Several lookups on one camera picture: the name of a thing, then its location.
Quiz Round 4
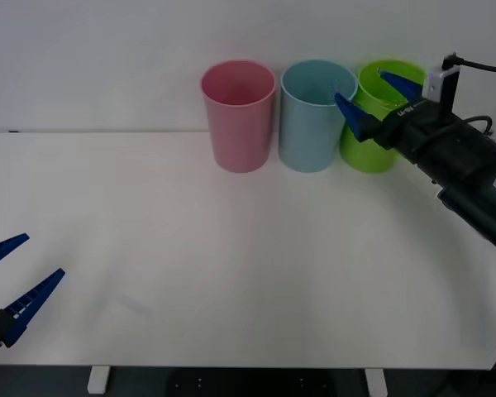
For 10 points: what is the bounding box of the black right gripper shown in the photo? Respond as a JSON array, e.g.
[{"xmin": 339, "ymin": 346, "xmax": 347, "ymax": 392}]
[{"xmin": 331, "ymin": 67, "xmax": 496, "ymax": 184}]

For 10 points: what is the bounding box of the green plastic bin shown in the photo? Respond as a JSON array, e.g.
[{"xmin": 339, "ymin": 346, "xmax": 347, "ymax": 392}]
[{"xmin": 339, "ymin": 59, "xmax": 429, "ymax": 175}]

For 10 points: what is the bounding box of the pale blue plastic bin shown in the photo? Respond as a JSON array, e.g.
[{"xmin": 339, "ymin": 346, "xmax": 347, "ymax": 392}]
[{"xmin": 278, "ymin": 58, "xmax": 359, "ymax": 174}]

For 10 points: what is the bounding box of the white table leg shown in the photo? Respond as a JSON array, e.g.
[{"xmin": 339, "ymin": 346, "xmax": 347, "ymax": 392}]
[
  {"xmin": 364, "ymin": 369, "xmax": 388, "ymax": 397},
  {"xmin": 86, "ymin": 366, "xmax": 111, "ymax": 395}
]

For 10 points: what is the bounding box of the pink plastic bin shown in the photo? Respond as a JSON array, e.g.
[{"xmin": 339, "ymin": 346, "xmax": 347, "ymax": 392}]
[{"xmin": 200, "ymin": 59, "xmax": 278, "ymax": 174}]

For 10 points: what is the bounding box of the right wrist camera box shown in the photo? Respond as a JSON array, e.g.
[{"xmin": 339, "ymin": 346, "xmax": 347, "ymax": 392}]
[{"xmin": 421, "ymin": 68, "xmax": 460, "ymax": 117}]

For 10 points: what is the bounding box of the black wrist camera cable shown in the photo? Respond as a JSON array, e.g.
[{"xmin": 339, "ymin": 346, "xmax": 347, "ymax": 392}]
[{"xmin": 441, "ymin": 51, "xmax": 496, "ymax": 136}]

